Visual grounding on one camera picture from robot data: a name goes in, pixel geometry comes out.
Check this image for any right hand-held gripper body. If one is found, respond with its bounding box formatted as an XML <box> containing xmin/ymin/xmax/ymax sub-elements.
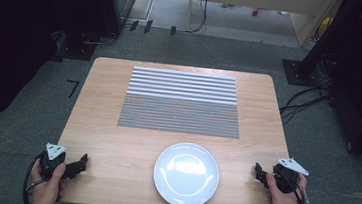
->
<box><xmin>270</xmin><ymin>155</ymin><xmax>312</xmax><ymax>197</ymax></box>

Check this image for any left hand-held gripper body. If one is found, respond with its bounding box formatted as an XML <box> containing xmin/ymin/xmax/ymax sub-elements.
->
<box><xmin>37</xmin><ymin>141</ymin><xmax>69</xmax><ymax>183</ymax></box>

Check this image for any white round plate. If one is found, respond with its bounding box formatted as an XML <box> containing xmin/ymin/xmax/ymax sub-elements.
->
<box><xmin>149</xmin><ymin>139</ymin><xmax>224</xmax><ymax>204</ymax></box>

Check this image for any person's left hand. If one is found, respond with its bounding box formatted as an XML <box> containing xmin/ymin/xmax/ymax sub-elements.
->
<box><xmin>27</xmin><ymin>159</ymin><xmax>69</xmax><ymax>204</ymax></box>

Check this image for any person's right hand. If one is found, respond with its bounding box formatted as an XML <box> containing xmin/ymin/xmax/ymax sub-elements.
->
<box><xmin>262</xmin><ymin>169</ymin><xmax>309</xmax><ymax>204</ymax></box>

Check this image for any grey striped placemat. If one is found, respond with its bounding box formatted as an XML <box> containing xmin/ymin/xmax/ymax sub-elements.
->
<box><xmin>116</xmin><ymin>64</ymin><xmax>247</xmax><ymax>140</ymax></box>

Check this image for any dark stand base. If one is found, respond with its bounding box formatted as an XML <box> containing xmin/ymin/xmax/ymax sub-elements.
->
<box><xmin>50</xmin><ymin>29</ymin><xmax>99</xmax><ymax>67</ymax></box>

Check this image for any yellow object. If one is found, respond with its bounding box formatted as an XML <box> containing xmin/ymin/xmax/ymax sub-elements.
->
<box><xmin>313</xmin><ymin>14</ymin><xmax>335</xmax><ymax>43</ymax></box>

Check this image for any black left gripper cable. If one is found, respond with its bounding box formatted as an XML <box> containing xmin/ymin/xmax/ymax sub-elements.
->
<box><xmin>21</xmin><ymin>151</ymin><xmax>46</xmax><ymax>204</ymax></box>

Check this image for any bundle of black floor cables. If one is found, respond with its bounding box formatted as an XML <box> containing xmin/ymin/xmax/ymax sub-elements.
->
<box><xmin>277</xmin><ymin>48</ymin><xmax>340</xmax><ymax>132</ymax></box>

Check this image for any black stand base plate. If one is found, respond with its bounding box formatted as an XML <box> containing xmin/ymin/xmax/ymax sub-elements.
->
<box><xmin>279</xmin><ymin>58</ymin><xmax>322</xmax><ymax>88</ymax></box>

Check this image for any black floor cable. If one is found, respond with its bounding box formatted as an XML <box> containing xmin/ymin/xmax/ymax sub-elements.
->
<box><xmin>79</xmin><ymin>18</ymin><xmax>134</xmax><ymax>50</ymax></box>

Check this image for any black hanging cable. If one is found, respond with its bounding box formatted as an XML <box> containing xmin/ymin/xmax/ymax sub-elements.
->
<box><xmin>186</xmin><ymin>0</ymin><xmax>211</xmax><ymax>36</ymax></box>

